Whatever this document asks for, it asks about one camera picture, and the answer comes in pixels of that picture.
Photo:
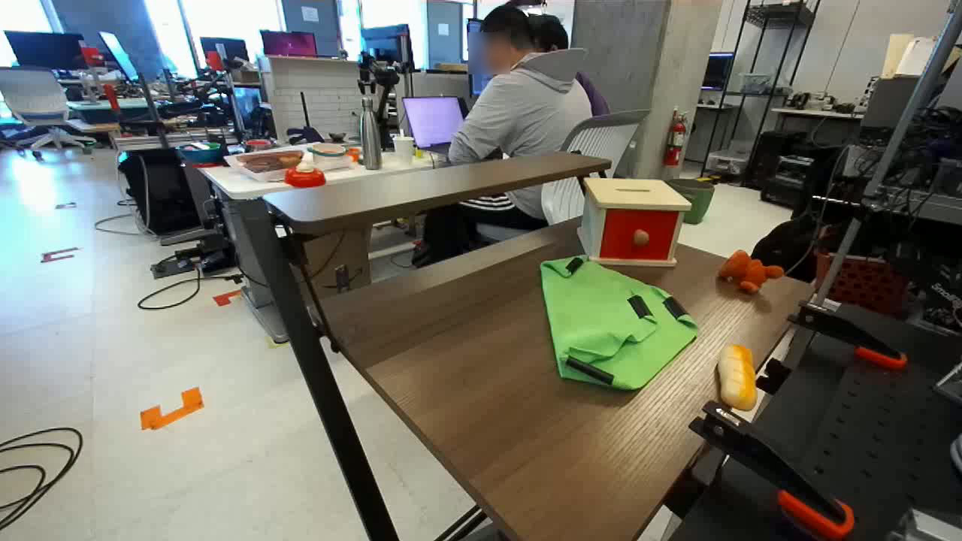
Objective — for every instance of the green bin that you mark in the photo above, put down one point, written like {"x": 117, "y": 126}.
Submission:
{"x": 699, "y": 193}

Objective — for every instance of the wooden box with red drawer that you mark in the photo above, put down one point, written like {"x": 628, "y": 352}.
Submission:
{"x": 628, "y": 221}

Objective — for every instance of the far black orange clamp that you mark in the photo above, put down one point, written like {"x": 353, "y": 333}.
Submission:
{"x": 867, "y": 345}

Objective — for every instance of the white tray with bowls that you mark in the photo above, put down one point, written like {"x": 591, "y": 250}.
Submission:
{"x": 270, "y": 165}

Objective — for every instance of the metal water bottle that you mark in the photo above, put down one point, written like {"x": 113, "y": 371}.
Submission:
{"x": 371, "y": 134}

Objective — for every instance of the red perforated crate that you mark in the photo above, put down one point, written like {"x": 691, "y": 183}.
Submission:
{"x": 870, "y": 283}

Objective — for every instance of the green cloth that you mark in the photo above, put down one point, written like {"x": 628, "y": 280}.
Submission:
{"x": 611, "y": 328}

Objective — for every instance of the yellow bread roll toy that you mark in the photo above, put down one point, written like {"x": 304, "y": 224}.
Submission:
{"x": 736, "y": 375}

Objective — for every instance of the orange plush toy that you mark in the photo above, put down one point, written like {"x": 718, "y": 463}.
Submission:
{"x": 747, "y": 275}

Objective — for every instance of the black orange clamp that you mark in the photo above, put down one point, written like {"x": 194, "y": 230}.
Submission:
{"x": 797, "y": 493}
{"x": 867, "y": 345}

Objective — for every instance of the person in grey hoodie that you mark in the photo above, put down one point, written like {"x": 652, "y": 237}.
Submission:
{"x": 522, "y": 114}

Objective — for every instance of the white office chair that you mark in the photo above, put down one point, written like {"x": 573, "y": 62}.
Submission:
{"x": 40, "y": 102}

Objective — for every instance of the black metal shelf rack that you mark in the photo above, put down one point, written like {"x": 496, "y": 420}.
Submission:
{"x": 752, "y": 77}

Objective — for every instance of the orange tape floor marker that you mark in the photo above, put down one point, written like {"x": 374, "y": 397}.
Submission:
{"x": 158, "y": 416}

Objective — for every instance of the red fire extinguisher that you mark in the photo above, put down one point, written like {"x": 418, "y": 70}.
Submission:
{"x": 676, "y": 140}

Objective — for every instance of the open laptop purple screen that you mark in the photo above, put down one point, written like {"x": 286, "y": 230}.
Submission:
{"x": 433, "y": 121}

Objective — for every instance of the near black orange clamp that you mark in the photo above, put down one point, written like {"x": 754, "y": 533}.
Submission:
{"x": 797, "y": 493}

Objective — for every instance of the orange object on desk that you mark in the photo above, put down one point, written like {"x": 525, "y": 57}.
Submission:
{"x": 304, "y": 177}

